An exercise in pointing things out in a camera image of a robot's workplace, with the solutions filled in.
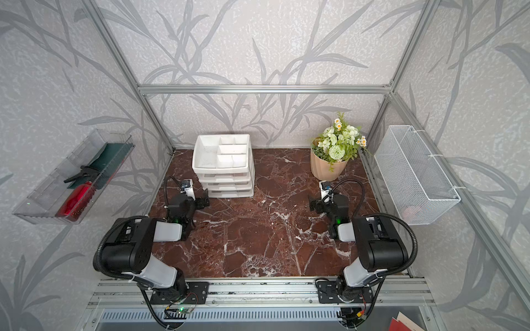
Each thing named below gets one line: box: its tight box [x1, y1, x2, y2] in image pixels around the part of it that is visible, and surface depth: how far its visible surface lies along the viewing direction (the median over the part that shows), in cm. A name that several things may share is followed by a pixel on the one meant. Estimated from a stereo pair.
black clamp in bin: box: [63, 165, 100, 184], surface depth 67 cm
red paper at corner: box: [388, 317, 413, 331], surface depth 69 cm
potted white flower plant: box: [310, 111, 370, 182], surface depth 86 cm
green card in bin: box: [66, 142, 135, 191], surface depth 70 cm
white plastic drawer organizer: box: [191, 134, 255, 199], surface depth 93 cm
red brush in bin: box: [54, 181, 97, 222], surface depth 60 cm
